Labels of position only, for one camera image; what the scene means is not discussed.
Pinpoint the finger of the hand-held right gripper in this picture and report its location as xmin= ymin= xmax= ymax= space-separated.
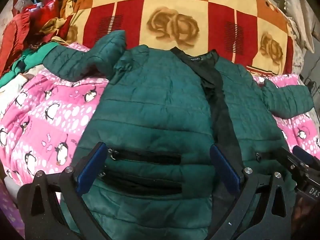
xmin=292 ymin=145 xmax=315 ymax=167
xmin=279 ymin=146 xmax=304 ymax=182

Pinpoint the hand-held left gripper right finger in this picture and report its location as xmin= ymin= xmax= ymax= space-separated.
xmin=207 ymin=144 xmax=296 ymax=240

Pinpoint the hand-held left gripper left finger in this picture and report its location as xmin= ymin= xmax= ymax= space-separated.
xmin=17 ymin=142 xmax=108 ymax=240

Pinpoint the dark green puffer jacket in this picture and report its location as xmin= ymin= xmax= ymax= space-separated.
xmin=42 ymin=30 xmax=315 ymax=240

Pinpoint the pink penguin print blanket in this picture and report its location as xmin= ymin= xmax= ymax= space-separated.
xmin=0 ymin=42 xmax=320 ymax=205

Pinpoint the purple patterned mat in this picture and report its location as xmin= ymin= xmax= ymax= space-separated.
xmin=0 ymin=180 xmax=25 ymax=240

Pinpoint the white cloth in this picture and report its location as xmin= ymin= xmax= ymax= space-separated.
xmin=0 ymin=72 xmax=29 ymax=112

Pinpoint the bright green garment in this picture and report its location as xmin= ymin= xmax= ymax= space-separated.
xmin=10 ymin=42 xmax=62 ymax=76

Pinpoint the white curtain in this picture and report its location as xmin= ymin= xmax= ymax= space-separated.
xmin=284 ymin=0 xmax=316 ymax=53

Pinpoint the red garment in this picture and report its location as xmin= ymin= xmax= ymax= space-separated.
xmin=0 ymin=11 xmax=34 ymax=74

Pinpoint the shiny red cloth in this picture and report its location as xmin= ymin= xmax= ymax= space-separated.
xmin=29 ymin=0 xmax=64 ymax=32

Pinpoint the rose print checkered blanket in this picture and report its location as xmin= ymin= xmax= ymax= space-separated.
xmin=60 ymin=0 xmax=296 ymax=76

